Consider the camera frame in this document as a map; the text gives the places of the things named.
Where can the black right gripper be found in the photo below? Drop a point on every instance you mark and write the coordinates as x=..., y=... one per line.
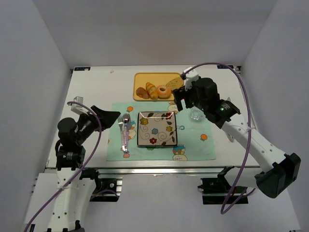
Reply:
x=184, y=97

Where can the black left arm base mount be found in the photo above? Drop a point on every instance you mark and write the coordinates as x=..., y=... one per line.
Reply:
x=107, y=188

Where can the pink handled knife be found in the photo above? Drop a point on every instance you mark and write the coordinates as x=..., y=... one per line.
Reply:
x=128, y=127

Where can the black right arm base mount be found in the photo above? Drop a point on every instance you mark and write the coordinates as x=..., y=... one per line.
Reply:
x=214, y=190

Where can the pink handled fork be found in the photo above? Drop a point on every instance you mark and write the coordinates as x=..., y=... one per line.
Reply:
x=120, y=124

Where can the clear drinking glass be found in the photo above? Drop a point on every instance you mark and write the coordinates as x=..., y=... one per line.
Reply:
x=196, y=114

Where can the yellow plastic tray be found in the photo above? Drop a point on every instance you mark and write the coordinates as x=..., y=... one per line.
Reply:
x=157, y=79

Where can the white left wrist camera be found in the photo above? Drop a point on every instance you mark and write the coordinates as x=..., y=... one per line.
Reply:
x=76, y=108

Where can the toasted bread slice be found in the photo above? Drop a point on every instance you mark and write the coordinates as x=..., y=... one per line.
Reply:
x=175, y=83

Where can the pink handled spoon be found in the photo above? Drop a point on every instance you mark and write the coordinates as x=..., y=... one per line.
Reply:
x=124, y=132

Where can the brown small bread bun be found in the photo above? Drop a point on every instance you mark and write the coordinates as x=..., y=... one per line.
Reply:
x=142, y=93

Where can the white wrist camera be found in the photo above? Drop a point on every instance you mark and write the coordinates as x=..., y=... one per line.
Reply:
x=76, y=108
x=191, y=76

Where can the aluminium table edge rail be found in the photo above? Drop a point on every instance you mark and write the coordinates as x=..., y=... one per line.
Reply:
x=155, y=171

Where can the sugared ring donut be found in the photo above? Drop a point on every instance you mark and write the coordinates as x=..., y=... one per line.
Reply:
x=164, y=92

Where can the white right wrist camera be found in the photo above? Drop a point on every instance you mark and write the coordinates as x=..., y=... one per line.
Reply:
x=191, y=76

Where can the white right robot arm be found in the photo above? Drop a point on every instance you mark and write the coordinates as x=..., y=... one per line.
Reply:
x=277, y=170

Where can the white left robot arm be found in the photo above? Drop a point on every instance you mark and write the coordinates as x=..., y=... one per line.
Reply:
x=75, y=183

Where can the floral square ceramic plate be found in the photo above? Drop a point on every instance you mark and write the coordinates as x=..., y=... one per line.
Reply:
x=157, y=129

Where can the metal serving tongs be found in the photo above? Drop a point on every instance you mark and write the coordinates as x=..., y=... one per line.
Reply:
x=182, y=76

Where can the green cartoon placemat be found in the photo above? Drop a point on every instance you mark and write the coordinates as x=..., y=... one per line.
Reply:
x=195, y=140

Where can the striped croissant bread roll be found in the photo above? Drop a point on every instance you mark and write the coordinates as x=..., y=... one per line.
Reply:
x=152, y=91

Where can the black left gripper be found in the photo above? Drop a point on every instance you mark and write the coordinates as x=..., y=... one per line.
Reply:
x=97, y=118

